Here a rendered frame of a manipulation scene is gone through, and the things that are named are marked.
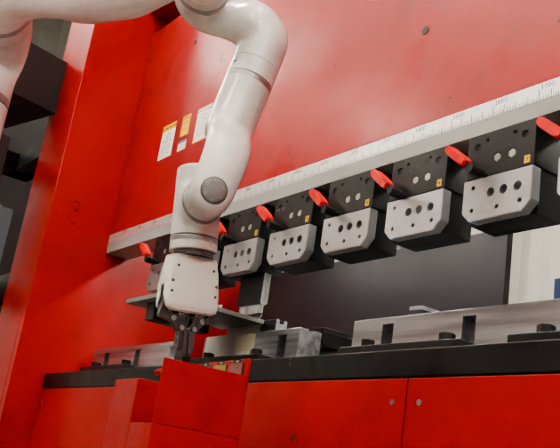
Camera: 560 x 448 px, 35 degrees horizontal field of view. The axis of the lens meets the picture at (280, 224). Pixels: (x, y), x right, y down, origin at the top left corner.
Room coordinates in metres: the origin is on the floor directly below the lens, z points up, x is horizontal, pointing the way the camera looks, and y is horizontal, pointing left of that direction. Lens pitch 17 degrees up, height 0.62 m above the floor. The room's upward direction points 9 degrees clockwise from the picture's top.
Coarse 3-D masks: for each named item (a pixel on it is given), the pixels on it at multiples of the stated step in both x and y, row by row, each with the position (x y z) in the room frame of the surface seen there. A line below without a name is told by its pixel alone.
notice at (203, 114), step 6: (204, 108) 2.33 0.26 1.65; (210, 108) 2.30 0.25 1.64; (198, 114) 2.35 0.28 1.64; (204, 114) 2.32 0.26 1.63; (198, 120) 2.35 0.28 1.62; (204, 120) 2.32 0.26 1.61; (198, 126) 2.34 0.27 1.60; (204, 126) 2.31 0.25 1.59; (198, 132) 2.34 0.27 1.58; (198, 138) 2.33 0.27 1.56; (204, 138) 2.30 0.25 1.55
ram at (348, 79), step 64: (320, 0) 1.90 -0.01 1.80; (384, 0) 1.70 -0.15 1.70; (448, 0) 1.53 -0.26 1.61; (512, 0) 1.39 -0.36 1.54; (192, 64) 2.44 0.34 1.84; (320, 64) 1.87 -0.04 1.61; (384, 64) 1.67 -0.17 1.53; (448, 64) 1.51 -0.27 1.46; (512, 64) 1.38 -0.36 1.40; (192, 128) 2.37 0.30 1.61; (256, 128) 2.07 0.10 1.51; (320, 128) 1.84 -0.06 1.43; (384, 128) 1.65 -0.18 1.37; (128, 192) 2.68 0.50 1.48; (128, 256) 2.74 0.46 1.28
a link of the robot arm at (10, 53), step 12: (12, 36) 1.39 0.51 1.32; (24, 36) 1.43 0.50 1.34; (0, 48) 1.42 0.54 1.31; (12, 48) 1.43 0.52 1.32; (24, 48) 1.46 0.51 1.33; (0, 60) 1.42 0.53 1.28; (12, 60) 1.44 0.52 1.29; (24, 60) 1.47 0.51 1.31; (0, 72) 1.36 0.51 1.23; (12, 72) 1.41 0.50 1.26; (0, 84) 1.36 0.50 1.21; (12, 84) 1.40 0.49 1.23; (0, 96) 1.37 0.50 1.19
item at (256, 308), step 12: (252, 276) 2.05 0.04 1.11; (264, 276) 2.01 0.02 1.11; (240, 288) 2.09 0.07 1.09; (252, 288) 2.04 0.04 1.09; (264, 288) 2.01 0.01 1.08; (240, 300) 2.08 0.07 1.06; (252, 300) 2.04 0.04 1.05; (264, 300) 2.01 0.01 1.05; (240, 312) 2.09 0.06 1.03; (252, 312) 2.05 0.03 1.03
